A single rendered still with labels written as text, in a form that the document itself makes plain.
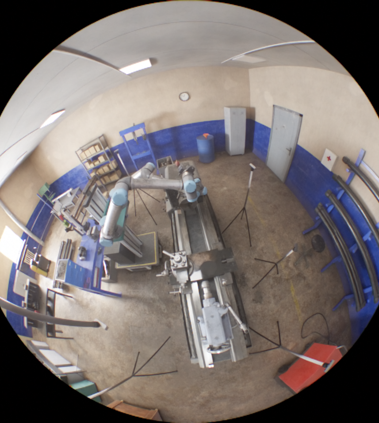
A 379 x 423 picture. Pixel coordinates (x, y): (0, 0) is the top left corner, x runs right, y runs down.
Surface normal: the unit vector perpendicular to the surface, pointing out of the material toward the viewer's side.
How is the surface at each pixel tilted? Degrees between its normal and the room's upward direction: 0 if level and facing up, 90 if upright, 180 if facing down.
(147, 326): 0
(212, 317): 0
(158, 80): 90
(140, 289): 0
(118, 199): 85
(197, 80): 90
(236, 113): 90
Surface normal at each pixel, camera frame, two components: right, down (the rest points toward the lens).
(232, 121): 0.16, 0.75
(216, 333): -0.15, -0.62
